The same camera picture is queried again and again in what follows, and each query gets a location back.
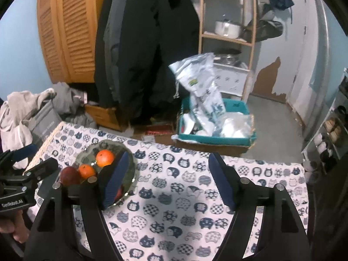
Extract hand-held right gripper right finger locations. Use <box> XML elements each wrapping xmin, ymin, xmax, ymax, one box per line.
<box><xmin>208</xmin><ymin>152</ymin><xmax>309</xmax><ymax>261</ymax></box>

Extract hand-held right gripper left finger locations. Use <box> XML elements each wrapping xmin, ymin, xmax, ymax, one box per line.
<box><xmin>24</xmin><ymin>151</ymin><xmax>130</xmax><ymax>261</ymax></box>

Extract cat print tablecloth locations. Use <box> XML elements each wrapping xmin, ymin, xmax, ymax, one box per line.
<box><xmin>26</xmin><ymin>122</ymin><xmax>309</xmax><ymax>261</ymax></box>

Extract white printed box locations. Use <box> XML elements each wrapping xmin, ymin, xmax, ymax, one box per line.
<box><xmin>213</xmin><ymin>62</ymin><xmax>251</xmax><ymax>97</ymax></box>

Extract grey bag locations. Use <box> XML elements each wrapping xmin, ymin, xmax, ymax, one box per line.
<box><xmin>28</xmin><ymin>102</ymin><xmax>64</xmax><ymax>147</ymax></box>

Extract white shoe rack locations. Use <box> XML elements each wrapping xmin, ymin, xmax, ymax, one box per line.
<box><xmin>301</xmin><ymin>87</ymin><xmax>348</xmax><ymax>175</ymax></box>

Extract clear glass bowl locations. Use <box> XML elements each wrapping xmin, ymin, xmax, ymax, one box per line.
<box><xmin>75</xmin><ymin>139</ymin><xmax>140</xmax><ymax>207</ymax></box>

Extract olive hanging bag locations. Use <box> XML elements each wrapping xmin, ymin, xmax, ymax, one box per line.
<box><xmin>241</xmin><ymin>19</ymin><xmax>284</xmax><ymax>43</ymax></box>

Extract wooden louvered wardrobe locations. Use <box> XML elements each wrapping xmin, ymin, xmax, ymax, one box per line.
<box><xmin>37</xmin><ymin>0</ymin><xmax>121</xmax><ymax>85</ymax></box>

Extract grey clothes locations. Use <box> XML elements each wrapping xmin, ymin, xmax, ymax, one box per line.
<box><xmin>52</xmin><ymin>83</ymin><xmax>96</xmax><ymax>128</ymax></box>

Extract wooden shelf rack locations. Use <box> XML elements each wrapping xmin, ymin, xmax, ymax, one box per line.
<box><xmin>198</xmin><ymin>0</ymin><xmax>258</xmax><ymax>104</ymax></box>

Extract steel pot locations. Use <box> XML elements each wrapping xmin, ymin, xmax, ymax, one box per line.
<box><xmin>215</xmin><ymin>20</ymin><xmax>244</xmax><ymax>39</ymax></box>
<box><xmin>214</xmin><ymin>49</ymin><xmax>243</xmax><ymax>66</ymax></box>

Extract black hanging jacket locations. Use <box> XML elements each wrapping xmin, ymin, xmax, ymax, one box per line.
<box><xmin>94</xmin><ymin>0</ymin><xmax>201</xmax><ymax>121</ymax></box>

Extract silver plastic bags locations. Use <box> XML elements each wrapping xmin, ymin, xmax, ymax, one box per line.
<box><xmin>169</xmin><ymin>53</ymin><xmax>227</xmax><ymax>135</ymax></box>

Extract orange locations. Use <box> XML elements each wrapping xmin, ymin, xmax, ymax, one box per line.
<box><xmin>78</xmin><ymin>164</ymin><xmax>97</xmax><ymax>181</ymax></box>
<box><xmin>96</xmin><ymin>149</ymin><xmax>115</xmax><ymax>167</ymax></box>

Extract person's left hand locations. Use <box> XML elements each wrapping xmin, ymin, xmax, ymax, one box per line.
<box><xmin>0</xmin><ymin>209</ymin><xmax>30</xmax><ymax>243</ymax></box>

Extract red apple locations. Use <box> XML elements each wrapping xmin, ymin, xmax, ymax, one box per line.
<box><xmin>60</xmin><ymin>166</ymin><xmax>81</xmax><ymax>186</ymax></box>

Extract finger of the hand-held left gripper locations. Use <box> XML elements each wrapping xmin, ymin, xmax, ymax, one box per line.
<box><xmin>24</xmin><ymin>158</ymin><xmax>59</xmax><ymax>180</ymax></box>
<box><xmin>0</xmin><ymin>144</ymin><xmax>38</xmax><ymax>166</ymax></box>

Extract teal box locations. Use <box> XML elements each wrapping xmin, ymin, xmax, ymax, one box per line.
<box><xmin>177</xmin><ymin>97</ymin><xmax>258</xmax><ymax>148</ymax></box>

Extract clear plastic bags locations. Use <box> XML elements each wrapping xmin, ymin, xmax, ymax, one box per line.
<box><xmin>217</xmin><ymin>112</ymin><xmax>254</xmax><ymax>140</ymax></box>

